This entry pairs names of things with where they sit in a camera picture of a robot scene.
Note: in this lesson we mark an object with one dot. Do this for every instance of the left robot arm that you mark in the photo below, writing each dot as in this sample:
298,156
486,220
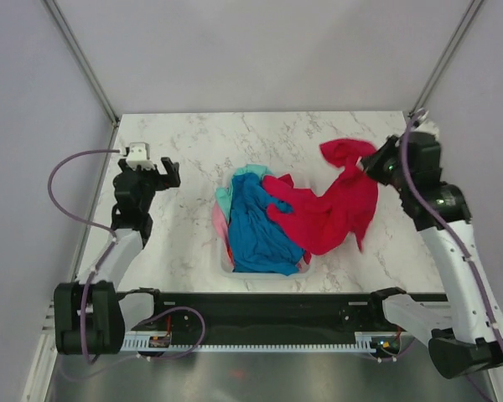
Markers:
88,319

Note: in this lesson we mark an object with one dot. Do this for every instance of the aluminium frame post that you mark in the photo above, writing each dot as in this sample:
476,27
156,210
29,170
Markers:
452,47
79,56

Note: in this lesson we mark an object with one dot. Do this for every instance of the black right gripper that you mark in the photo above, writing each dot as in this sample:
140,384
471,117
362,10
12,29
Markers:
372,164

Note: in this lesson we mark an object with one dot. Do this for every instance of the blue t shirt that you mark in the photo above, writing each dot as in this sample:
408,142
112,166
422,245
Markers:
258,244

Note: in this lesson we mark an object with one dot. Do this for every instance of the pink t shirt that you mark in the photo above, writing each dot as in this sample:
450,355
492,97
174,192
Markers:
220,225

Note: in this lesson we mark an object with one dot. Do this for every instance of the left aluminium frame post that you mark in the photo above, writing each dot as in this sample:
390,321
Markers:
79,56

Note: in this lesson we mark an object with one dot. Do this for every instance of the white plastic laundry basket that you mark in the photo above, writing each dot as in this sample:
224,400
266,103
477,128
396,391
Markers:
226,267

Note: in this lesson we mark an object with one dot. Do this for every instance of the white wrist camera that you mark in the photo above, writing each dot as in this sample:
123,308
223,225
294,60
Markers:
138,155
425,124

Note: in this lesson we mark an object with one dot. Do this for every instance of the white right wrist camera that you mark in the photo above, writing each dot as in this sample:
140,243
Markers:
425,124

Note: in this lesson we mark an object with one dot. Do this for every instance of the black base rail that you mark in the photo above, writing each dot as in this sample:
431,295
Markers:
265,317

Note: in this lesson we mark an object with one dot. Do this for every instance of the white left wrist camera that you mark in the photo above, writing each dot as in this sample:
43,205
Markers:
138,155

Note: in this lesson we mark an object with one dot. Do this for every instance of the teal t shirt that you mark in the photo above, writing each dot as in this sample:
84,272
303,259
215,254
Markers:
224,193

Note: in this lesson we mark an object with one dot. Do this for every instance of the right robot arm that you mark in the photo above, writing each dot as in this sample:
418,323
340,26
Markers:
470,338

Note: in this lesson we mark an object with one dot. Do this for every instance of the right aluminium frame post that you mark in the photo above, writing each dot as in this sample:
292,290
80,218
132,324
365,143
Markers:
452,47

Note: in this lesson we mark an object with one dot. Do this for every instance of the red t shirt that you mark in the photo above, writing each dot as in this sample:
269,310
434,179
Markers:
319,224

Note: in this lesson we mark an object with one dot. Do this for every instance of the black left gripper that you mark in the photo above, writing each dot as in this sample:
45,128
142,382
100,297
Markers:
171,178

